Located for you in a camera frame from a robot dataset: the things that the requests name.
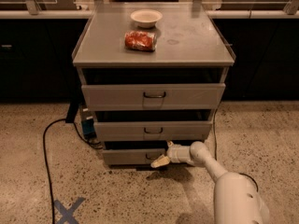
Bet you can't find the grey bottom drawer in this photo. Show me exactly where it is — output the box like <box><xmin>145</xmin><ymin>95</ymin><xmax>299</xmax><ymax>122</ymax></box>
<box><xmin>102</xmin><ymin>148</ymin><xmax>165</xmax><ymax>166</ymax></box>

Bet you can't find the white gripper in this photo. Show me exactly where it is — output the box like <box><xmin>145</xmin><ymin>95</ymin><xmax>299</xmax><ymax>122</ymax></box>
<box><xmin>150</xmin><ymin>141</ymin><xmax>191</xmax><ymax>168</ymax></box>

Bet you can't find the dark counter with white top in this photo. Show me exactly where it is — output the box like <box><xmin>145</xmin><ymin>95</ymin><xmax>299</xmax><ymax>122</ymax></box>
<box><xmin>0</xmin><ymin>19</ymin><xmax>299</xmax><ymax>103</ymax></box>

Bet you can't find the grey top drawer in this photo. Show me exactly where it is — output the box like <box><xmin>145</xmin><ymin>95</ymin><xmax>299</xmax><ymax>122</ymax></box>
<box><xmin>81</xmin><ymin>83</ymin><xmax>225</xmax><ymax>111</ymax></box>

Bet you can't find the black cable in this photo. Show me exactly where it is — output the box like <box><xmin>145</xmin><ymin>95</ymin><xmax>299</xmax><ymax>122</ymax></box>
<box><xmin>42</xmin><ymin>118</ymin><xmax>104</xmax><ymax>224</ymax></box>
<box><xmin>212</xmin><ymin>108</ymin><xmax>260</xmax><ymax>193</ymax></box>

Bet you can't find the blue tape cross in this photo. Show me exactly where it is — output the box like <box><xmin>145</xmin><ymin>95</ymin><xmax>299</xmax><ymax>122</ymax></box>
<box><xmin>54</xmin><ymin>197</ymin><xmax>85</xmax><ymax>224</ymax></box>

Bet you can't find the grey middle drawer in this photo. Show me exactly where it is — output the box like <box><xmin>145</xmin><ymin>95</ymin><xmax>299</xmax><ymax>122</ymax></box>
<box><xmin>94</xmin><ymin>121</ymin><xmax>212</xmax><ymax>141</ymax></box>

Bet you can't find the red soda can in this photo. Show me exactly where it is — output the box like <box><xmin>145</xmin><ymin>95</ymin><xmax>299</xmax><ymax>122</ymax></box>
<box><xmin>124</xmin><ymin>31</ymin><xmax>156</xmax><ymax>51</ymax></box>

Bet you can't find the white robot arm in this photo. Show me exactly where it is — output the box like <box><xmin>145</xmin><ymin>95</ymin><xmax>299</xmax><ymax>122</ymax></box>
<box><xmin>150</xmin><ymin>141</ymin><xmax>270</xmax><ymax>224</ymax></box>

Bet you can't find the white bowl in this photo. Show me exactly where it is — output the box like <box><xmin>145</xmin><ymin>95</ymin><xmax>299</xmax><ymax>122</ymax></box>
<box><xmin>130</xmin><ymin>9</ymin><xmax>163</xmax><ymax>29</ymax></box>

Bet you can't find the grey drawer cabinet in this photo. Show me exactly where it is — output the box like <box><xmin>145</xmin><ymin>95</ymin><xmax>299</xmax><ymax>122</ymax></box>
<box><xmin>71</xmin><ymin>1</ymin><xmax>236</xmax><ymax>172</ymax></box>

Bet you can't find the grey drawer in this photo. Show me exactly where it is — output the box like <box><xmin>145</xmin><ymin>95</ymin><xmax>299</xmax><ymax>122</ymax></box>
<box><xmin>94</xmin><ymin>121</ymin><xmax>212</xmax><ymax>141</ymax></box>
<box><xmin>102</xmin><ymin>148</ymin><xmax>165</xmax><ymax>166</ymax></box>
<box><xmin>81</xmin><ymin>83</ymin><xmax>225</xmax><ymax>111</ymax></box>

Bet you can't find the black cable left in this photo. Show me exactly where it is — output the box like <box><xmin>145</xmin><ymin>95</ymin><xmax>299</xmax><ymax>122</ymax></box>
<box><xmin>42</xmin><ymin>118</ymin><xmax>104</xmax><ymax>224</ymax></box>

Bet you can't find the blue power box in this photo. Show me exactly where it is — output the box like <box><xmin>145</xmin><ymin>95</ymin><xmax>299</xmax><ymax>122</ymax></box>
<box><xmin>79</xmin><ymin>105</ymin><xmax>96</xmax><ymax>139</ymax></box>

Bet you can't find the black cable right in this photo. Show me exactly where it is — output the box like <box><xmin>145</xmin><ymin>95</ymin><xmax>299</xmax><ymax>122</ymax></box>
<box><xmin>212</xmin><ymin>108</ymin><xmax>260</xmax><ymax>193</ymax></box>

